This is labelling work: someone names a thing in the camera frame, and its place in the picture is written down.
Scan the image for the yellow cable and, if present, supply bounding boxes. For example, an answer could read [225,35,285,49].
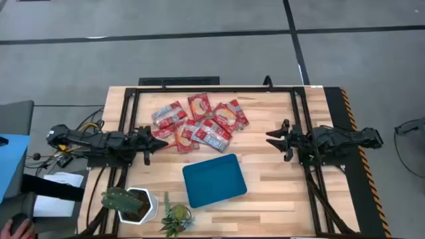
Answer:
[58,121,100,153]

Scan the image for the green cactus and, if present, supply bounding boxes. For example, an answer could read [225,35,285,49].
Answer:
[101,187,144,214]

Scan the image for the black mat with hazard stripes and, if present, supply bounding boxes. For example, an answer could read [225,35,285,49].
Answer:
[323,86,392,239]

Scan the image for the small succulent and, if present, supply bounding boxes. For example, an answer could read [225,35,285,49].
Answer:
[159,191,196,239]

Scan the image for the black computer mouse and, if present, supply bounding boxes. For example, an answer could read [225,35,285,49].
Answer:
[9,213,29,235]

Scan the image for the black metal table frame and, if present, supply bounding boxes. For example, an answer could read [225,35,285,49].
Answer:
[79,86,358,238]

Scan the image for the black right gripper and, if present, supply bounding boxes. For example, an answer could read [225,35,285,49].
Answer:
[265,118,311,163]

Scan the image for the blue board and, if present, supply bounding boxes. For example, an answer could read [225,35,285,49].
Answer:
[0,133,31,204]

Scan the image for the black floor vent grate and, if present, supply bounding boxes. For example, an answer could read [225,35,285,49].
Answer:
[138,76,220,86]

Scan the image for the blue rectangular basket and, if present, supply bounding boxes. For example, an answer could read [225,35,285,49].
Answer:
[181,153,248,209]

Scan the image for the black connector box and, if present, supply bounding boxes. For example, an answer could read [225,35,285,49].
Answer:
[56,155,74,169]

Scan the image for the white hexagonal plant pot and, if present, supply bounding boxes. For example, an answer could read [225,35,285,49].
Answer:
[118,187,159,226]

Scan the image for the person's hand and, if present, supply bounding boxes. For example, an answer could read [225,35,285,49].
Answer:
[0,218,35,239]

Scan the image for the dark grey box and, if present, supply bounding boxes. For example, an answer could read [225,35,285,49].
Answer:
[0,100,35,136]

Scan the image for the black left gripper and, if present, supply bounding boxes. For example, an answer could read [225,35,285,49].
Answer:
[125,125,169,166]

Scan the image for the white papers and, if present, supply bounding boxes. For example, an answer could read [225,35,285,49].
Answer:
[33,171,84,218]

